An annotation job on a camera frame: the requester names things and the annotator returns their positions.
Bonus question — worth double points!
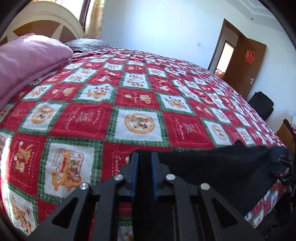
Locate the black pants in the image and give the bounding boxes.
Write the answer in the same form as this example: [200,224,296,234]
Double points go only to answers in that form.
[132,139,290,241]

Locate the wooden cabinet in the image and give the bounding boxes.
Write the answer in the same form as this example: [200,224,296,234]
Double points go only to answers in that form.
[276,119,295,155]

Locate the black folding chair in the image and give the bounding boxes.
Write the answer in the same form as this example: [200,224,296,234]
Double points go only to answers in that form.
[248,91,274,121]

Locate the red patchwork bedspread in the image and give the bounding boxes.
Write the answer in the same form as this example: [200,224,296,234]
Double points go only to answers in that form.
[1,48,282,236]

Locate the brown wooden door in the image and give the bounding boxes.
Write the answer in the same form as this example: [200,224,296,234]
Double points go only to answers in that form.
[223,37,267,98]

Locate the red double happiness decoration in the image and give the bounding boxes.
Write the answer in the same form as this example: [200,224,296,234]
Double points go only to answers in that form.
[245,50,255,63]

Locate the pink folded blanket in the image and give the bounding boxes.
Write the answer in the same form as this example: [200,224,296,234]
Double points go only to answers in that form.
[1,33,73,108]

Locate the striped pillow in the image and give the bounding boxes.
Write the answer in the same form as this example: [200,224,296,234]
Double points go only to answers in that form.
[64,38,111,53]

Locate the right yellow curtain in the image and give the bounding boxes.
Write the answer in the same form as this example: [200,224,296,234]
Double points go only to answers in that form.
[85,0,105,39]

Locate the cream wooden headboard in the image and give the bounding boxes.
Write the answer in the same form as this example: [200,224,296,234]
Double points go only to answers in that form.
[1,1,85,45]

